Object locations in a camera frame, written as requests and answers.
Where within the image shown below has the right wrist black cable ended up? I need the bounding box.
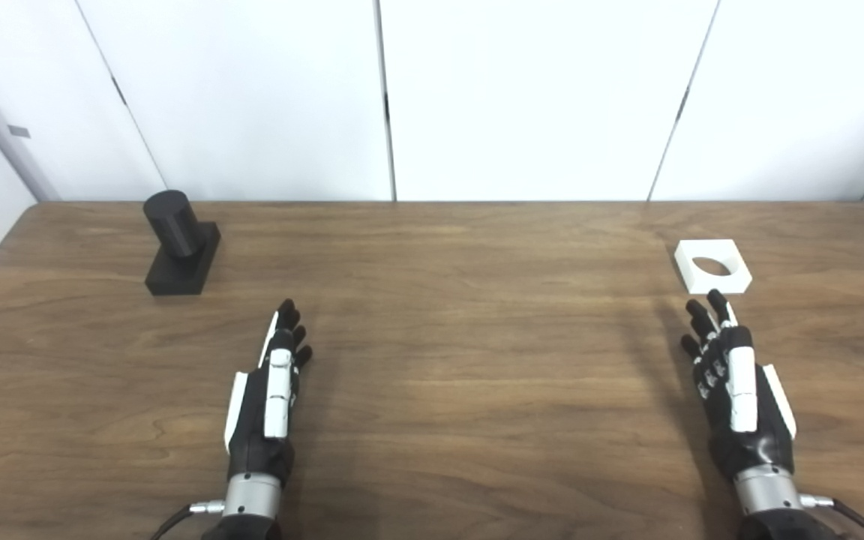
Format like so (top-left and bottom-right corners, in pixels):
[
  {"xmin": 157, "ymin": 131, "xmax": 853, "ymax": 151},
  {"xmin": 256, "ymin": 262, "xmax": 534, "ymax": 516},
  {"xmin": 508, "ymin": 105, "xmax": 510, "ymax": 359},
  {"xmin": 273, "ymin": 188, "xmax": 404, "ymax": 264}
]
[{"xmin": 799, "ymin": 493, "xmax": 864, "ymax": 540}]

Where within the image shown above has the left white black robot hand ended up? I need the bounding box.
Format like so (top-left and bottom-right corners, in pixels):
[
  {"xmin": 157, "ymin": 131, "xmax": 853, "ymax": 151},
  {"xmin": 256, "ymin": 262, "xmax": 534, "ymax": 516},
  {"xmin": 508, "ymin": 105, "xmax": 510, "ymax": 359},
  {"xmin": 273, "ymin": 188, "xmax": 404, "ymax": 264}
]
[{"xmin": 223, "ymin": 298, "xmax": 314, "ymax": 485}]

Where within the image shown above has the white square piece with hole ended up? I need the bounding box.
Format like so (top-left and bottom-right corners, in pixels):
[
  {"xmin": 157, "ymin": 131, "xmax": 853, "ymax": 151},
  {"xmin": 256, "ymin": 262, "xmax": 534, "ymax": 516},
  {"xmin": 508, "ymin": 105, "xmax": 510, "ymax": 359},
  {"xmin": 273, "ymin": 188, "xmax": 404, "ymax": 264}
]
[{"xmin": 673, "ymin": 239, "xmax": 753, "ymax": 295}]

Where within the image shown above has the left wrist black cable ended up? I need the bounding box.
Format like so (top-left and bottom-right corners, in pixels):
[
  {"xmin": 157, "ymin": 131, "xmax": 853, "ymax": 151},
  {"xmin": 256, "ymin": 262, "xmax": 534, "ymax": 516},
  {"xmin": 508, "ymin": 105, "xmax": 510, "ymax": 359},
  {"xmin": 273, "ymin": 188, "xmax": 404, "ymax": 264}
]
[{"xmin": 151, "ymin": 500, "xmax": 227, "ymax": 540}]

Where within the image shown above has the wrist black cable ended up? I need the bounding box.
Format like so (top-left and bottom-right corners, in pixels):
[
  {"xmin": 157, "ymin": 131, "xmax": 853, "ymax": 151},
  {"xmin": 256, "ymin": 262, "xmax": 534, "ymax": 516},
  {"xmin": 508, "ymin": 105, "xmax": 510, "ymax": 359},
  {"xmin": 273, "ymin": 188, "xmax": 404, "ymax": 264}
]
[
  {"xmin": 151, "ymin": 500, "xmax": 227, "ymax": 540},
  {"xmin": 799, "ymin": 493, "xmax": 864, "ymax": 540}
]

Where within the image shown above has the black peg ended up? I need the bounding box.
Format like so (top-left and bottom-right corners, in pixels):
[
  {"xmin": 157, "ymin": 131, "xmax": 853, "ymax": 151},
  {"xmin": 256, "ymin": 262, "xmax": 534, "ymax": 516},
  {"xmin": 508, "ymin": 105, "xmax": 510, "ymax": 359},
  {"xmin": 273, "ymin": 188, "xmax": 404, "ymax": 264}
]
[{"xmin": 142, "ymin": 190, "xmax": 222, "ymax": 296}]

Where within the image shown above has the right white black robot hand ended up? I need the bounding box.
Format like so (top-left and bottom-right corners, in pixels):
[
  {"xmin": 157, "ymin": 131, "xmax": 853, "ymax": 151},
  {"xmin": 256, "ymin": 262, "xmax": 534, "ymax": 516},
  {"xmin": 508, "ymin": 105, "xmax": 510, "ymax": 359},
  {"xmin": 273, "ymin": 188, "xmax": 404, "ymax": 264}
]
[{"xmin": 680, "ymin": 289, "xmax": 798, "ymax": 481}]

